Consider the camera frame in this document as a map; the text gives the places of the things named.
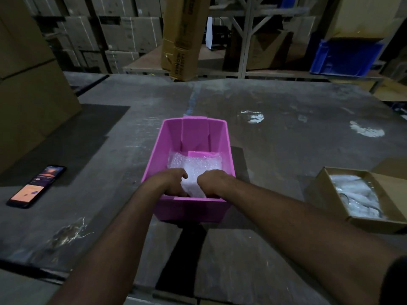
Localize tall narrow cardboard carton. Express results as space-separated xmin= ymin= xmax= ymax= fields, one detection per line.
xmin=160 ymin=0 xmax=212 ymax=82

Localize black smartphone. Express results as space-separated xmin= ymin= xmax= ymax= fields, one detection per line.
xmin=6 ymin=165 xmax=67 ymax=209

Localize large brown cardboard carton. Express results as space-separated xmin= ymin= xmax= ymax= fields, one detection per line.
xmin=0 ymin=0 xmax=56 ymax=80
xmin=0 ymin=60 xmax=83 ymax=174

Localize bubble items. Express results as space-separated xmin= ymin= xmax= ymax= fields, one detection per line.
xmin=338 ymin=193 xmax=387 ymax=219

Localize person's right hand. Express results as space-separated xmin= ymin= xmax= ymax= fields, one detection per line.
xmin=196 ymin=169 xmax=235 ymax=200

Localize flat cardboard sheet with tape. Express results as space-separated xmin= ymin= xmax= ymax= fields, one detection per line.
xmin=324 ymin=0 xmax=404 ymax=40

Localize small brown cardboard box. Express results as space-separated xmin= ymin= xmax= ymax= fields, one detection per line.
xmin=313 ymin=157 xmax=407 ymax=235

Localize open brown carton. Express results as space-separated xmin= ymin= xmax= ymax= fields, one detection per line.
xmin=246 ymin=30 xmax=290 ymax=71

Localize stack of strapped cartons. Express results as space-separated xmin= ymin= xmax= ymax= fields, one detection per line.
xmin=22 ymin=0 xmax=164 ymax=74

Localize person's left hand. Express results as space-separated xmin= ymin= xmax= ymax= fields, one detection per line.
xmin=149 ymin=168 xmax=189 ymax=198

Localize person's right forearm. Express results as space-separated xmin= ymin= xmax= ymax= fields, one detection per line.
xmin=219 ymin=176 xmax=401 ymax=305

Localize grey metal storage rack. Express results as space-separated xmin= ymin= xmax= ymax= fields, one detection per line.
xmin=123 ymin=0 xmax=407 ymax=92

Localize blue plastic crate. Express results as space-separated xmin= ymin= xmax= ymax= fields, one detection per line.
xmin=309 ymin=39 xmax=385 ymax=77

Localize flattened printed cardboard sheet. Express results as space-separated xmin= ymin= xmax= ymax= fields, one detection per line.
xmin=374 ymin=78 xmax=407 ymax=102

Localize white paper sheet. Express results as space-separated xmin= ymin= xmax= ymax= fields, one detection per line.
xmin=206 ymin=17 xmax=214 ymax=50

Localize pile of bubble wrap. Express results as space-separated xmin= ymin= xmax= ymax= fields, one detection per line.
xmin=167 ymin=151 xmax=223 ymax=199

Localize person's left forearm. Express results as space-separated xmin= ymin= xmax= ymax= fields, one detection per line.
xmin=47 ymin=179 xmax=169 ymax=305

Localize pink plastic bin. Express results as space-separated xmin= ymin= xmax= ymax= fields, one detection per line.
xmin=141 ymin=116 xmax=237 ymax=223

